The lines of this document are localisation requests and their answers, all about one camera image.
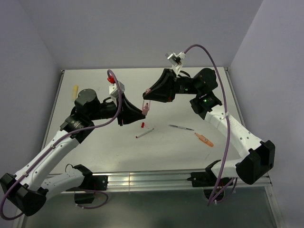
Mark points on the purple ballpoint pen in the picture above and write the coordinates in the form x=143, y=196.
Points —
x=180, y=127

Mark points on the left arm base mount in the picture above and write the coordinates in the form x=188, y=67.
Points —
x=97, y=185

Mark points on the yellow marker pen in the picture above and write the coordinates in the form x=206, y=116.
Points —
x=75, y=92

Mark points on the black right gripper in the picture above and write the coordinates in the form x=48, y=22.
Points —
x=164, y=90

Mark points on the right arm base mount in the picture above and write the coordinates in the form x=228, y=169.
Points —
x=202, y=179

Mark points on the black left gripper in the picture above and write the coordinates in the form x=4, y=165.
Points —
x=130, y=113

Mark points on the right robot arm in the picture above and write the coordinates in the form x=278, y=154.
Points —
x=256, y=156

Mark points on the white pen with red tip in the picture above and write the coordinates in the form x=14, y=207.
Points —
x=145, y=133

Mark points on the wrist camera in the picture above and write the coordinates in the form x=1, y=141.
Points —
x=176, y=61
x=113, y=90

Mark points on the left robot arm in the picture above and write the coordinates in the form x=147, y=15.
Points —
x=29, y=188

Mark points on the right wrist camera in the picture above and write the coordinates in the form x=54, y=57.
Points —
x=176, y=61

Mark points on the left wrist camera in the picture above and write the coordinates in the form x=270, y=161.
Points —
x=113, y=90

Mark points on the orange highlighter pen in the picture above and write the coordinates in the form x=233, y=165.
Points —
x=204, y=140

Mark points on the aluminium rail frame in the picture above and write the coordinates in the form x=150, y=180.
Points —
x=96, y=153

